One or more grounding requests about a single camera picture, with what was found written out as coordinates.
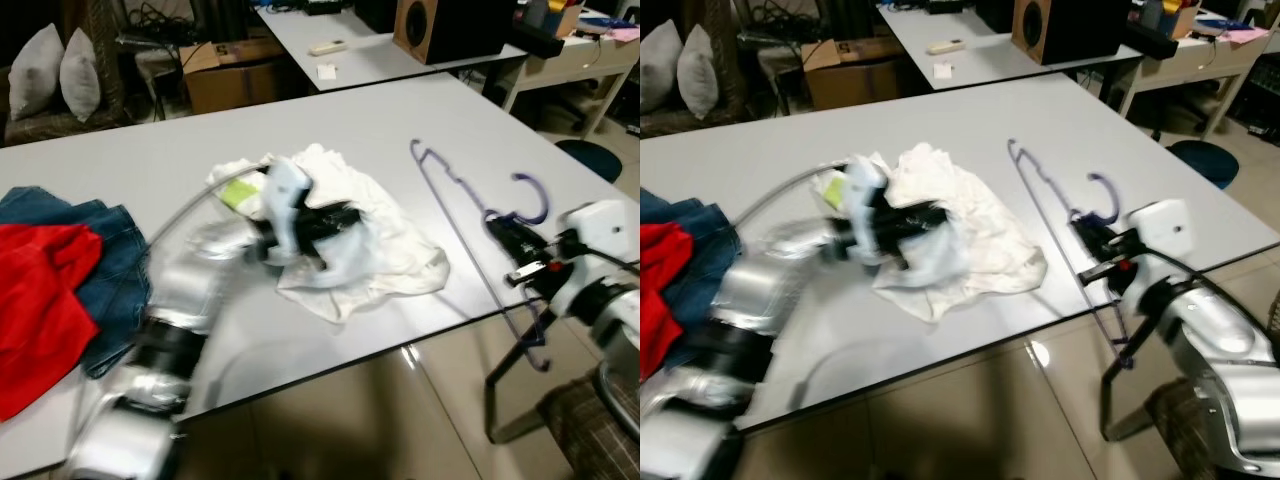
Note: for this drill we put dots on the purple plastic hanger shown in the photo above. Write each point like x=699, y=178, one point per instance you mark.
x=1117, y=195
x=545, y=198

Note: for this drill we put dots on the white monster print shirt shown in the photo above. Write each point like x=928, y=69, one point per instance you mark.
x=985, y=285
x=390, y=280

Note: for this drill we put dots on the red t-shirt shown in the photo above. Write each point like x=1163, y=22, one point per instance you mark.
x=660, y=290
x=40, y=300

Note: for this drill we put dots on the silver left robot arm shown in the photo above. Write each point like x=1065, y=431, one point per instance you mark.
x=760, y=300
x=180, y=290

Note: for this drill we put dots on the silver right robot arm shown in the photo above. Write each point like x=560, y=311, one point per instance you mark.
x=1210, y=350
x=615, y=330

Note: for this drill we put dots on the white cloth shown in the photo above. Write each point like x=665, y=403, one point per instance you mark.
x=340, y=175
x=945, y=180

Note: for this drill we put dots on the dark blue round stool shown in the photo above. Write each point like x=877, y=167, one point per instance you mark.
x=590, y=160
x=1205, y=163

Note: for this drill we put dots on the white paper note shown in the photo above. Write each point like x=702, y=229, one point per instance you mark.
x=327, y=71
x=943, y=71

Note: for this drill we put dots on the open cardboard box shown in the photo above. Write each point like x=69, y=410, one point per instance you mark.
x=850, y=88
x=235, y=90

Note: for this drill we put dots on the grey metal table leg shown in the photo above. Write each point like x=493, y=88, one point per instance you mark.
x=490, y=410
x=1104, y=410

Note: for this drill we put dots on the white remote control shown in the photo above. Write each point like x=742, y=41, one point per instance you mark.
x=327, y=48
x=946, y=47

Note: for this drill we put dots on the blue jeans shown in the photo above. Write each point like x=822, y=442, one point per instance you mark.
x=115, y=270
x=715, y=260

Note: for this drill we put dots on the white desk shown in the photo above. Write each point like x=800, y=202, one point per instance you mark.
x=1200, y=60
x=580, y=55

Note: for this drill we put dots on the black soundbar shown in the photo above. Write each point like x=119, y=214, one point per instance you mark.
x=1155, y=40
x=538, y=40

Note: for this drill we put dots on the brown plaid seat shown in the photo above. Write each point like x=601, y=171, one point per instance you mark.
x=1175, y=440
x=590, y=440

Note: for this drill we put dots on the wooden black speaker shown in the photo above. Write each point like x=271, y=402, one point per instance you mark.
x=1070, y=30
x=450, y=30

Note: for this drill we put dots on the small brown box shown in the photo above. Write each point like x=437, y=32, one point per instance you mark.
x=1185, y=22
x=565, y=22

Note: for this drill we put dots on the grey pillow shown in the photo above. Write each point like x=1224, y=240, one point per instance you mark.
x=80, y=80
x=660, y=70
x=35, y=75
x=698, y=75

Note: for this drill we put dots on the pink paper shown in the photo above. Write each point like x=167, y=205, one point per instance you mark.
x=620, y=34
x=1245, y=35

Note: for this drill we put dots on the dark wicker sofa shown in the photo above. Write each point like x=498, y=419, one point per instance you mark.
x=110, y=60
x=735, y=60

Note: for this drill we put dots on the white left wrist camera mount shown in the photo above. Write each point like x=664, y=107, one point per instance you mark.
x=868, y=190
x=285, y=195

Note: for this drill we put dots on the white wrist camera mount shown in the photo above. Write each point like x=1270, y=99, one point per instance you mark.
x=595, y=235
x=868, y=190
x=1160, y=230
x=285, y=195

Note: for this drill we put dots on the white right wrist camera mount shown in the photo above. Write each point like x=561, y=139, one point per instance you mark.
x=1160, y=230
x=595, y=235

